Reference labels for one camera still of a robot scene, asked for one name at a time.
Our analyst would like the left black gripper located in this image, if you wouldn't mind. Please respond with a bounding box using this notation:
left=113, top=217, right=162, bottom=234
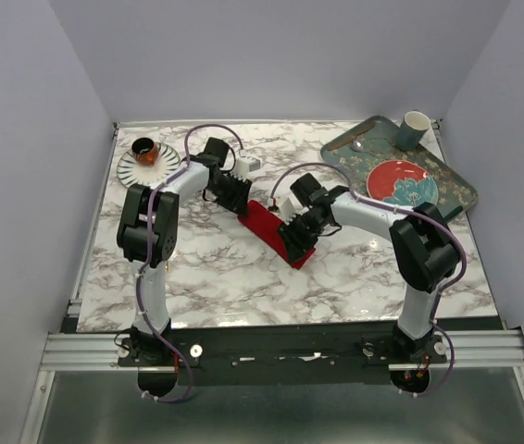
left=206, top=173, right=252, bottom=218

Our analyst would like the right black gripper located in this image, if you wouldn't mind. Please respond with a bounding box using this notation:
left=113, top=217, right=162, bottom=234
left=275, top=212, right=328, bottom=265

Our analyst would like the red cloth napkin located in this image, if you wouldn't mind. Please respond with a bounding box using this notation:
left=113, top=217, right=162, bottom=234
left=238, top=200, right=316, bottom=269

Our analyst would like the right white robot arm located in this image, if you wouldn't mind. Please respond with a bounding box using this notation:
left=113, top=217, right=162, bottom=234
left=269, top=174, right=467, bottom=363

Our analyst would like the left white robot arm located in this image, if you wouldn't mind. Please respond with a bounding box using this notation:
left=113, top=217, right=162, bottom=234
left=117, top=138, right=259, bottom=365

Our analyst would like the brown black teacup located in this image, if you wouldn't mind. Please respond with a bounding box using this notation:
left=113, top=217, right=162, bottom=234
left=131, top=137, right=159, bottom=166

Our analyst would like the silver spoon on tray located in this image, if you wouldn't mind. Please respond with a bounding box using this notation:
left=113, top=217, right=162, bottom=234
left=345, top=140, right=364, bottom=153

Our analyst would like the striped white saucer plate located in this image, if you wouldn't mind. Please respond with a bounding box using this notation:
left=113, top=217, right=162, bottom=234
left=116, top=142, right=181, bottom=188

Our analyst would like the red blue patterned plate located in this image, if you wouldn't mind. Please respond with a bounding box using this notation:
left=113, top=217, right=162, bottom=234
left=366, top=160, right=439, bottom=207

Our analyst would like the green floral tray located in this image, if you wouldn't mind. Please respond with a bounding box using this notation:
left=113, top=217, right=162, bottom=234
left=320, top=116, right=478, bottom=220

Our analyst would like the dark green white cup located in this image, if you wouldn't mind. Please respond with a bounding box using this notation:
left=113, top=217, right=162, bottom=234
left=395, top=110, right=430, bottom=152

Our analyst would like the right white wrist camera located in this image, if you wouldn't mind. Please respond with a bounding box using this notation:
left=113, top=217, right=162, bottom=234
left=268, top=197, right=297, bottom=224

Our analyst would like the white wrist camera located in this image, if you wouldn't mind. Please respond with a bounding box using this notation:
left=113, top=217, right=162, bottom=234
left=268, top=197, right=297, bottom=224
left=230, top=152, right=262, bottom=180

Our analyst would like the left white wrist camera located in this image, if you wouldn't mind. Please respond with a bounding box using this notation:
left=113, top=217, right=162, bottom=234
left=230, top=152, right=262, bottom=180

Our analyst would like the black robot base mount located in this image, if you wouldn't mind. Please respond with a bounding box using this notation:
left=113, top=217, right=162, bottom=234
left=114, top=321, right=455, bottom=401

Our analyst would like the aluminium rail frame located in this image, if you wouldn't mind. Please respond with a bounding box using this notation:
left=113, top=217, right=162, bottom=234
left=20, top=316, right=524, bottom=443

